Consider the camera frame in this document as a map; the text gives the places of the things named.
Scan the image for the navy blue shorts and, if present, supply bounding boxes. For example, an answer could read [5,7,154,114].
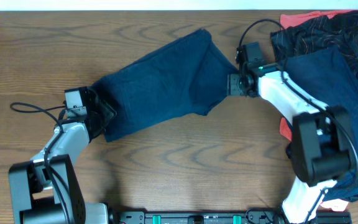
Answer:
[92,29,238,142]

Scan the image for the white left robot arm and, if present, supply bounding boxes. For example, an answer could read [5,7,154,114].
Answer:
[8,86,116,224]

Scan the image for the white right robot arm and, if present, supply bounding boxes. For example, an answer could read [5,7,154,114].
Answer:
[227,63,358,223]

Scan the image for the blue garment in pile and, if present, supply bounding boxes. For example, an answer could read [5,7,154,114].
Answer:
[285,47,358,202]

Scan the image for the black striped garment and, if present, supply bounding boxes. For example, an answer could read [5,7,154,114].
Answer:
[270,10,358,73]

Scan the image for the coral pink garment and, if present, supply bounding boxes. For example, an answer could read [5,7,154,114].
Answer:
[280,10,351,212]

